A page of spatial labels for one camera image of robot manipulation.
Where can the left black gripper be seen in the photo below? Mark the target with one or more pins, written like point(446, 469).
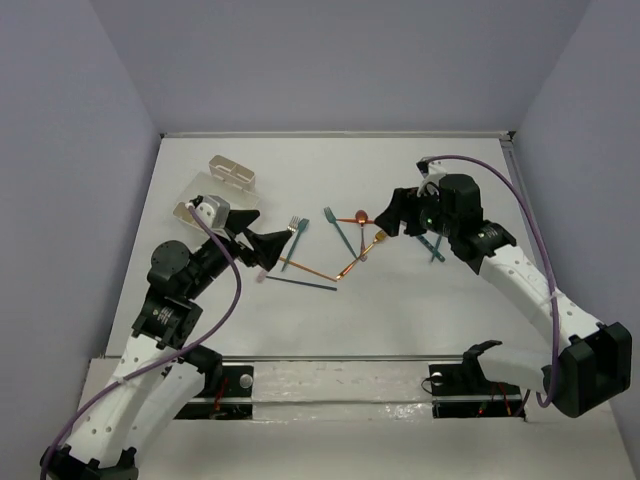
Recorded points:
point(240, 241)

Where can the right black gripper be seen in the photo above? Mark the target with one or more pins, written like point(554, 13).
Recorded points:
point(401, 207)

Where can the orange gold fork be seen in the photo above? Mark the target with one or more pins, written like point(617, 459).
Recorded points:
point(379, 237)

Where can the orange copper spoon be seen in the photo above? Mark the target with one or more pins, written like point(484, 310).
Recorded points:
point(360, 218)

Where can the pink handled silver fork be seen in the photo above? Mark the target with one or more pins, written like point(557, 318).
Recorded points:
point(292, 228)

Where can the teal fork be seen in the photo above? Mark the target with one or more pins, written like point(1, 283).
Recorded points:
point(302, 227)
point(331, 218)

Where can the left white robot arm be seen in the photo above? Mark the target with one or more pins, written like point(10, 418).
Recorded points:
point(161, 368)

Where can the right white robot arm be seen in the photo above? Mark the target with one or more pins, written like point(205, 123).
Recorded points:
point(589, 362)

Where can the orange chopstick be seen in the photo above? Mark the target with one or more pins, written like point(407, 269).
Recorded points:
point(308, 270)

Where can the dark blue chopstick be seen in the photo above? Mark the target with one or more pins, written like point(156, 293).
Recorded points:
point(302, 283)

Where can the teal spoon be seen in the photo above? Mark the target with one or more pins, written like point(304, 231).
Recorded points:
point(436, 255)

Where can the white utensil organizer tray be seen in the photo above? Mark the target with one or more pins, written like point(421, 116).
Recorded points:
point(227, 179)

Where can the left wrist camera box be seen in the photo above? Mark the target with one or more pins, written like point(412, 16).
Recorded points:
point(212, 210)

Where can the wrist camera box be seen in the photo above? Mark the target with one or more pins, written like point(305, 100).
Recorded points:
point(212, 210)
point(432, 171)

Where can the light blue utensil handle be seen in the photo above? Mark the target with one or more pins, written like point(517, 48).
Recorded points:
point(426, 243)

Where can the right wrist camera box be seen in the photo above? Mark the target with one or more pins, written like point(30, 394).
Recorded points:
point(432, 171)

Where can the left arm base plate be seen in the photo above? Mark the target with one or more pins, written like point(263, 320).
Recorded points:
point(229, 399)

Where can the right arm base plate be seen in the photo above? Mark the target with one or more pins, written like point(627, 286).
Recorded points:
point(457, 394)

